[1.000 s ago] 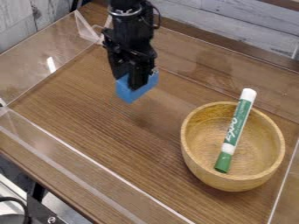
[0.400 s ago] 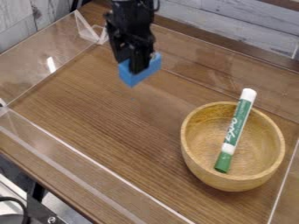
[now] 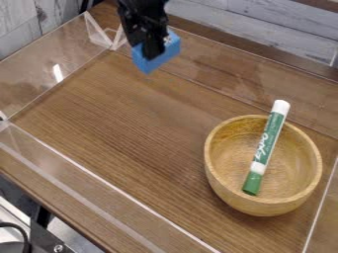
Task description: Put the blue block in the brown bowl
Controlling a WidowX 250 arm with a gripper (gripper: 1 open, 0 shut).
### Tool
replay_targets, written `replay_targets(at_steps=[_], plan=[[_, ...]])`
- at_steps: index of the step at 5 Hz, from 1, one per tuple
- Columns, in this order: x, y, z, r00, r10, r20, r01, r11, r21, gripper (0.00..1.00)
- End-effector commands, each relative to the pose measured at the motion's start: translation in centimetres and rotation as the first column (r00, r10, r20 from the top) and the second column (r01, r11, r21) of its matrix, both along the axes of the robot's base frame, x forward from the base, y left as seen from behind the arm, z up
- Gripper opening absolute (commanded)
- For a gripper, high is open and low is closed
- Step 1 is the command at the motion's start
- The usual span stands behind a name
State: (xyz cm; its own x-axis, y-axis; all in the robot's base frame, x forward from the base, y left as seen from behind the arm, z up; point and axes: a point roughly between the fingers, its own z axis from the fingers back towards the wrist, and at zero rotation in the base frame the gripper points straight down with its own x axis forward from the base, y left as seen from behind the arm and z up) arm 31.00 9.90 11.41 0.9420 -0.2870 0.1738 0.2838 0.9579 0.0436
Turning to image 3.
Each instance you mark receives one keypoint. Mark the green dry erase marker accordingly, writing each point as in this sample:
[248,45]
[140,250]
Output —
[266,146]

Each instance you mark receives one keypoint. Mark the brown wooden bowl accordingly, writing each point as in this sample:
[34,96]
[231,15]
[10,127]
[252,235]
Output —
[292,173]

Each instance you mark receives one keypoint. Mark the clear acrylic corner bracket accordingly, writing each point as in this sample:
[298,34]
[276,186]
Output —
[108,38]

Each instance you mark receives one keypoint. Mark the blue foam block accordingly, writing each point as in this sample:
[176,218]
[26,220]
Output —
[148,66]

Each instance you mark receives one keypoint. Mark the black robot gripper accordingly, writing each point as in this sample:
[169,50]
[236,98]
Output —
[139,13]

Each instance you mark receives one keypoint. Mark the black metal table bracket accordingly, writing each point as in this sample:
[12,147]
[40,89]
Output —
[44,242]

